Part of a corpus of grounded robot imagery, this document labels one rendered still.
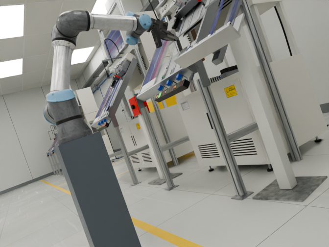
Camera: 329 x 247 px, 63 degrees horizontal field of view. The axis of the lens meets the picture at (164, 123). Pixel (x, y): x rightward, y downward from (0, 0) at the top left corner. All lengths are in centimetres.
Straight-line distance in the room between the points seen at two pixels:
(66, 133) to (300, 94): 148
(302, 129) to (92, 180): 135
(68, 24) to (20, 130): 869
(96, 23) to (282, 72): 117
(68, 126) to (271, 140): 90
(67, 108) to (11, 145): 876
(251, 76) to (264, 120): 21
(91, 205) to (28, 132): 887
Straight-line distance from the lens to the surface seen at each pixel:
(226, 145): 141
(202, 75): 139
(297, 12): 330
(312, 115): 206
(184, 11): 193
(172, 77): 155
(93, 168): 118
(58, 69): 143
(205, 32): 157
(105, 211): 121
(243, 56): 131
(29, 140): 996
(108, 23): 148
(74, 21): 142
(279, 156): 135
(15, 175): 991
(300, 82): 203
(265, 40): 190
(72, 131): 119
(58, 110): 122
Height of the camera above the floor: 51
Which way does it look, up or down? 1 degrees down
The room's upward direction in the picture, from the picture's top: 20 degrees counter-clockwise
